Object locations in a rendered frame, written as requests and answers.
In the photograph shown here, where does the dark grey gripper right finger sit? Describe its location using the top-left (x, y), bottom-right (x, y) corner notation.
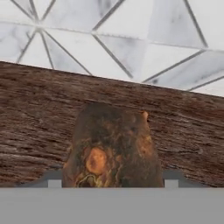
top-left (162, 169), bottom-right (207, 188)

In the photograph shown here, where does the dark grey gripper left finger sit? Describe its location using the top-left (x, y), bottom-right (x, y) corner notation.
top-left (17, 169), bottom-right (64, 188)

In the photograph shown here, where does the brown bread loaf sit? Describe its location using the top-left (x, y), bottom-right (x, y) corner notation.
top-left (61, 101), bottom-right (165, 188)

